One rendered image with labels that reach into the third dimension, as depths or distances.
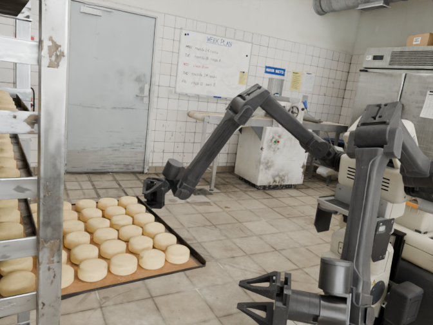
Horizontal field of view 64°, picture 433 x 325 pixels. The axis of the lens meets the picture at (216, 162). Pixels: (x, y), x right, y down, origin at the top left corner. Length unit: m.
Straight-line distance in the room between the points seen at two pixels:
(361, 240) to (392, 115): 0.29
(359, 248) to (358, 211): 0.08
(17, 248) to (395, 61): 4.89
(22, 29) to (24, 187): 0.48
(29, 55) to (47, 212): 0.21
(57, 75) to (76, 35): 4.05
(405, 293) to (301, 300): 0.88
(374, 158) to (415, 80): 4.03
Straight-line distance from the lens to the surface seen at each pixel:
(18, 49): 0.51
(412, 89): 4.84
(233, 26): 5.20
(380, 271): 1.50
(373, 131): 0.86
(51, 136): 0.50
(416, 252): 1.66
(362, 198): 0.81
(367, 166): 0.83
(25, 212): 0.73
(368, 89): 5.20
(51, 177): 0.51
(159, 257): 0.70
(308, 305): 0.72
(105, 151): 4.69
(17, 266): 0.69
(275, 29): 5.60
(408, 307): 1.58
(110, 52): 4.59
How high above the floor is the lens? 1.31
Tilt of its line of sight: 13 degrees down
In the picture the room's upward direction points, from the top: 7 degrees clockwise
